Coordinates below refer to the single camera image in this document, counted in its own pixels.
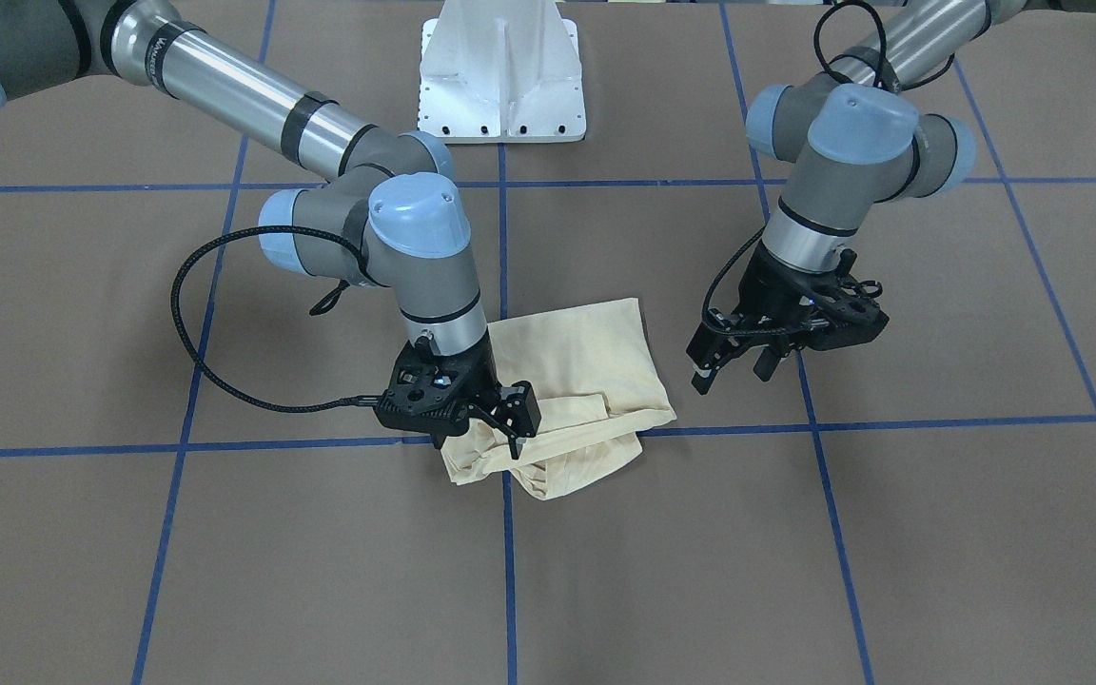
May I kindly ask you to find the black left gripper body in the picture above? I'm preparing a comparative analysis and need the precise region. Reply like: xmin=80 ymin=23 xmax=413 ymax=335
xmin=734 ymin=246 xmax=844 ymax=349

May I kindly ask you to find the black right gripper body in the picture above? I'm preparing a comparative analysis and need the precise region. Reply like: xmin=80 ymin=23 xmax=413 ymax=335
xmin=434 ymin=333 xmax=501 ymax=415

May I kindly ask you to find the beige long-sleeve printed shirt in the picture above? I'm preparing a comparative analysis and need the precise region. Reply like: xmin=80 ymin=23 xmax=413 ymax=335
xmin=439 ymin=298 xmax=675 ymax=501

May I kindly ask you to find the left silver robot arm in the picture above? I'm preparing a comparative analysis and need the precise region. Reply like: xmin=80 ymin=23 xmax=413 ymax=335
xmin=687 ymin=1 xmax=1096 ymax=393

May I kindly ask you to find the left gripper camera bracket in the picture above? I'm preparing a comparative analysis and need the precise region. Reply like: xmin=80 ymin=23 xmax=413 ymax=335
xmin=783 ymin=248 xmax=889 ymax=351

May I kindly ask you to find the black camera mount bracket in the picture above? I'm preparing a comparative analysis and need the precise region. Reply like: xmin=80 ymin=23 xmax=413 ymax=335
xmin=373 ymin=342 xmax=470 ymax=437

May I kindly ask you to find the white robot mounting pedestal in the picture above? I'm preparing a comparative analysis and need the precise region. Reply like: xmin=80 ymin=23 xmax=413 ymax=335
xmin=416 ymin=1 xmax=587 ymax=145

